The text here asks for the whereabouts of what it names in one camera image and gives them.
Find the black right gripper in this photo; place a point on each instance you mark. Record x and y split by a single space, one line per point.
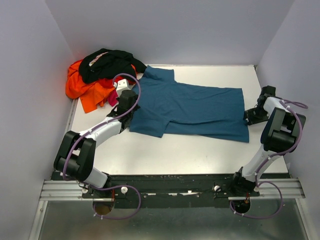
248 114

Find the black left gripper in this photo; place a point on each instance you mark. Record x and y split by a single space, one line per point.
138 107

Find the teal blue t shirt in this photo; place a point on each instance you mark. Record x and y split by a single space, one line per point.
169 107

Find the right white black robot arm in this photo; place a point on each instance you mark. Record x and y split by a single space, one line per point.
281 135

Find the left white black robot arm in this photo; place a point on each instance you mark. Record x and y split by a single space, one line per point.
76 154

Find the magenta pink t shirt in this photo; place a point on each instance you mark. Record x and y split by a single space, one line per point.
112 98

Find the red t shirt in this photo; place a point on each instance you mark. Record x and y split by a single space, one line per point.
109 83

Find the orange t shirt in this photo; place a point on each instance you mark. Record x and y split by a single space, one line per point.
91 95

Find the black t shirt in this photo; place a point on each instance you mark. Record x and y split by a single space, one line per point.
107 63

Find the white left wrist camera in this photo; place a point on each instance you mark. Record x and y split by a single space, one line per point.
121 86

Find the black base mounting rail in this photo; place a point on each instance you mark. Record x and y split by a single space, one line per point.
184 191

